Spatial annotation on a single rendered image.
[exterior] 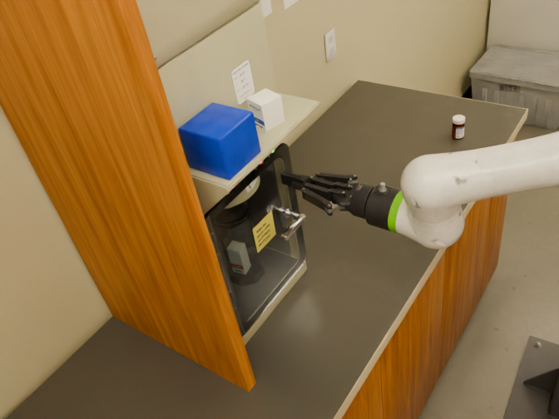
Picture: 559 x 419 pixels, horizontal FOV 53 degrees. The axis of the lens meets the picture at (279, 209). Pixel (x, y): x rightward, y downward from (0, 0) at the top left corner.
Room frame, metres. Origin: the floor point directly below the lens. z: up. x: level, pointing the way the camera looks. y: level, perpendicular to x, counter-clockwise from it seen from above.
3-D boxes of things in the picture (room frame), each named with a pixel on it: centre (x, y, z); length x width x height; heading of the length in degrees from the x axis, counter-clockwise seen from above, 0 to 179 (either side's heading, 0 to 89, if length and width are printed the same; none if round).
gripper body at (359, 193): (0.95, -0.17, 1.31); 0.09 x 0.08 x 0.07; 48
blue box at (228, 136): (0.90, 0.08, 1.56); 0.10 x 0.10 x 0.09; 48
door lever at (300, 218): (1.03, -0.02, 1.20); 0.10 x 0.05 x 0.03; 138
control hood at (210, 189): (0.97, 0.02, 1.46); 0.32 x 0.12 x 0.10; 138
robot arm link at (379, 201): (0.90, -0.22, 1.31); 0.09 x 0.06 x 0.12; 138
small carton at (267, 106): (1.00, -0.01, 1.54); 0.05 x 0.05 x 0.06; 32
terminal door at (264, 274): (1.00, 0.06, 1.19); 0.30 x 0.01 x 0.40; 138
